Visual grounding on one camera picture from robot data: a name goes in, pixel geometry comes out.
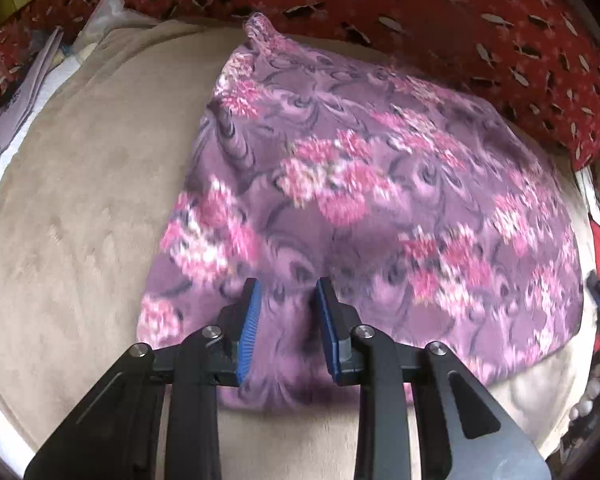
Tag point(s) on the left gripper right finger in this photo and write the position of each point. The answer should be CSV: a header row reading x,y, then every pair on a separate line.
x,y
462,430

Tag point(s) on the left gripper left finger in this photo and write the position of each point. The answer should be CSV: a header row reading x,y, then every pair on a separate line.
x,y
157,407

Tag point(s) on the purple floral cloth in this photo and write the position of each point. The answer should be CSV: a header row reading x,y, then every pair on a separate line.
x,y
427,213

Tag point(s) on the beige plush blanket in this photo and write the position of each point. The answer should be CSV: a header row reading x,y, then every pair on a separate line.
x,y
83,207

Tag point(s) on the white papers stack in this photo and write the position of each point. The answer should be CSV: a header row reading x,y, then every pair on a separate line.
x,y
18,108

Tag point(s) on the red patterned pillow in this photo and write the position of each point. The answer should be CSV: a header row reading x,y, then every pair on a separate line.
x,y
536,61

